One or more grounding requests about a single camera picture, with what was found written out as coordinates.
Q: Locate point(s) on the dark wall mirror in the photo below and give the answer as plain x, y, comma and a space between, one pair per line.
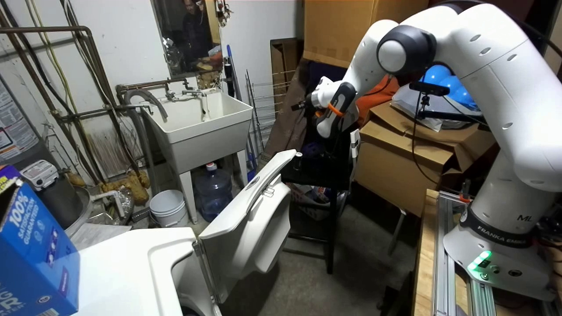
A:
187, 31

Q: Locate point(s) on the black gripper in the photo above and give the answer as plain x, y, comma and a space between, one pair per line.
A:
301, 105

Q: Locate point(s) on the black stool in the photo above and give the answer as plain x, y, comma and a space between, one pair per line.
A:
317, 175

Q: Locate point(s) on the blue cardboard detergent box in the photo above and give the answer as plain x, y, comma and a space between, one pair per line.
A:
29, 256

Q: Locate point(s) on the white utility sink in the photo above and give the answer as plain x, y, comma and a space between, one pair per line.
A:
204, 140

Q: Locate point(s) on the blue hard hat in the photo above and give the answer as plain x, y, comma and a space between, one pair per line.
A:
441, 79

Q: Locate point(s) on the grey curved spout pipe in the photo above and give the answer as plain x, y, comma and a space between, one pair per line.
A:
150, 96

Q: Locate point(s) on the metal furniture leg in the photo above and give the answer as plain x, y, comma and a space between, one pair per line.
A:
398, 230

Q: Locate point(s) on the dark metal wall pipes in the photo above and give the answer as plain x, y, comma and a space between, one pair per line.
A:
46, 28

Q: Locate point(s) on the aluminium extrusion rail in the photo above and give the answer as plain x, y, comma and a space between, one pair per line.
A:
448, 256

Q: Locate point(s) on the chrome sink faucet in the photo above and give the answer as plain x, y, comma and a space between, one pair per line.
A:
187, 93

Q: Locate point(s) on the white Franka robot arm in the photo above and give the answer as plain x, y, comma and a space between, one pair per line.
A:
515, 116

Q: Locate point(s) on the dark wall ornament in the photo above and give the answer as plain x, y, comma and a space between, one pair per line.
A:
222, 10

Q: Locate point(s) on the orange cloth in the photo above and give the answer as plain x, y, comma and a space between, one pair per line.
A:
375, 96

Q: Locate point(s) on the black camera on stand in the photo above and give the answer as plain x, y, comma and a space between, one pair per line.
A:
431, 87

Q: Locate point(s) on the white plastic sheet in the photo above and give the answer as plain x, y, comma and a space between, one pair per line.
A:
410, 105

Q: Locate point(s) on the blue water jug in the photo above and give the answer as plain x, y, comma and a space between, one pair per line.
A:
213, 189

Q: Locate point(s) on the white plastic bucket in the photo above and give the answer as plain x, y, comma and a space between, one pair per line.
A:
169, 207

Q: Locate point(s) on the open brown cardboard box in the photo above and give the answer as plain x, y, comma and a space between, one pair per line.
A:
398, 163

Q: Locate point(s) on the white washer door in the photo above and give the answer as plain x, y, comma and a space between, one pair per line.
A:
252, 221

